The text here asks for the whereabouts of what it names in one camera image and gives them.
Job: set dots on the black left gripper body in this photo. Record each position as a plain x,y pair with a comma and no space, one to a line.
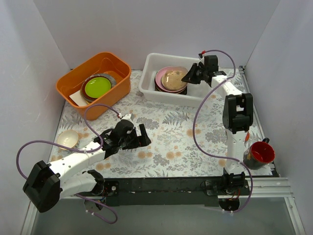
136,141

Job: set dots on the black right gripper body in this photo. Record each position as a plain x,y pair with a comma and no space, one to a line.
199,73

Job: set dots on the black floral rectangular plate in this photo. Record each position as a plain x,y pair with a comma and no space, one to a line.
186,91

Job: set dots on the pink speckled glass plate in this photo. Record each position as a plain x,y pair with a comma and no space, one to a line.
172,79

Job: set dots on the red small bowl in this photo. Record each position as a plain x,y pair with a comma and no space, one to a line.
247,137

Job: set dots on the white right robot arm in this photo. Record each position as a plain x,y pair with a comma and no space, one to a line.
237,119

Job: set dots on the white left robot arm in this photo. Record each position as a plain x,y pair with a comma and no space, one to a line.
66,169

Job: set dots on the orange plastic bin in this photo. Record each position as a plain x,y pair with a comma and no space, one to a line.
104,62

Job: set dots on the white square plate in bin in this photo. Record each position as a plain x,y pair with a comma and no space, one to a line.
78,99

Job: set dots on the floral table mat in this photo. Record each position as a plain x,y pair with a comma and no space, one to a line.
185,141

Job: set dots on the small cream bowl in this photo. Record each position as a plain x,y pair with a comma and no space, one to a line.
68,138

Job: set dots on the lime green plate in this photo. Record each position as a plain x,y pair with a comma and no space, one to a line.
97,87

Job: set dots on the black skull mug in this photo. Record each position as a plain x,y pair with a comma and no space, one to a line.
259,154

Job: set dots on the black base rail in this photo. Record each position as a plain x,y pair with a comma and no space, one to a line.
169,191

